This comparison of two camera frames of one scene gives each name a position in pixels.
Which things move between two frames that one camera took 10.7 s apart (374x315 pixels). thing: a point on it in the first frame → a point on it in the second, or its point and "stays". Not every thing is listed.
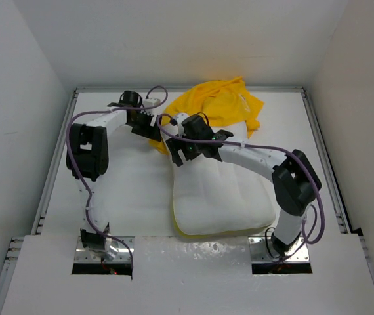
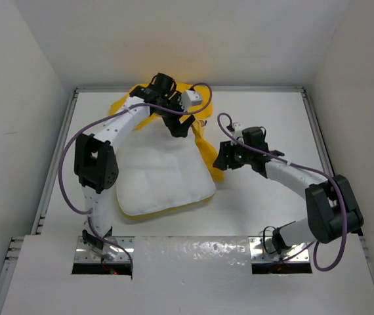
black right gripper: x=175 y=145 → x=224 y=159
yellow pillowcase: x=217 y=100 → x=195 y=114
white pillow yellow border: x=213 y=197 → x=158 y=172
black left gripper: x=151 y=132 → x=176 y=128
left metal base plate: x=126 y=252 stays
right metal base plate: x=260 y=253 stays
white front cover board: x=187 y=275 stays
